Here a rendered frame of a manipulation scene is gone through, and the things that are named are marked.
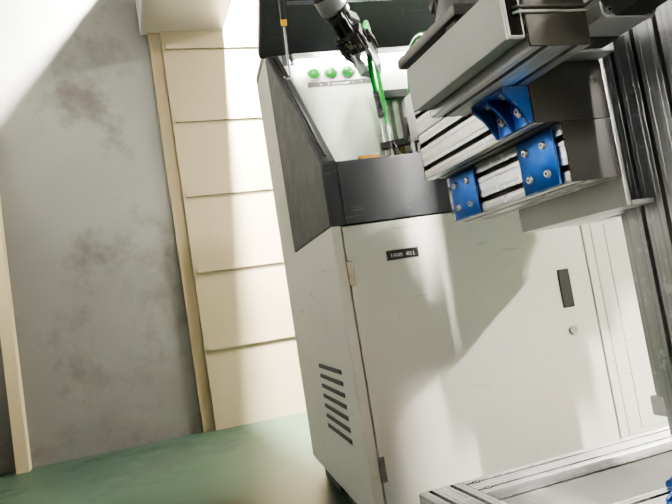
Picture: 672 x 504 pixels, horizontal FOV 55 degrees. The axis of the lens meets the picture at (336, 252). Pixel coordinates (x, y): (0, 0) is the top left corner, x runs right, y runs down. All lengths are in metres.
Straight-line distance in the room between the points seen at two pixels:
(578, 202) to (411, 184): 0.61
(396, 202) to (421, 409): 0.51
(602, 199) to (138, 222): 3.11
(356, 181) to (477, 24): 0.79
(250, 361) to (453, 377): 2.32
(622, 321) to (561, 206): 0.76
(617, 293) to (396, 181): 0.67
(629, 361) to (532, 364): 0.28
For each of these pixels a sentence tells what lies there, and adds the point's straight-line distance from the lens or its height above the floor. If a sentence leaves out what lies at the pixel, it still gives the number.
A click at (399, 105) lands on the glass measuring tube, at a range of 2.27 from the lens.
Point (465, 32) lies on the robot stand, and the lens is 0.90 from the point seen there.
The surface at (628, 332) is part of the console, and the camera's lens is 1.87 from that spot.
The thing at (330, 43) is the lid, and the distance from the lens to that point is 2.28.
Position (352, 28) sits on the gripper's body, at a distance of 1.77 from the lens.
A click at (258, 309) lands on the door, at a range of 3.83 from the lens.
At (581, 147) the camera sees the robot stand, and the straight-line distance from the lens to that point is 1.01.
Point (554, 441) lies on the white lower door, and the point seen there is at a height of 0.17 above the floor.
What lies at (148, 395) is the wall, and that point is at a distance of 3.82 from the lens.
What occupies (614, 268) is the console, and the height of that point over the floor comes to 0.58.
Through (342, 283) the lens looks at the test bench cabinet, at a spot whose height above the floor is 0.65.
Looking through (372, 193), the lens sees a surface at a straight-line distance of 1.59.
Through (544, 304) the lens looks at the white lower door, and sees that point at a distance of 1.74.
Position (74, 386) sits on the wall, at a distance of 3.83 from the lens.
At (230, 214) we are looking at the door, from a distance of 3.86.
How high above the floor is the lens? 0.61
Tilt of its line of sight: 5 degrees up
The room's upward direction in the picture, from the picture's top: 9 degrees counter-clockwise
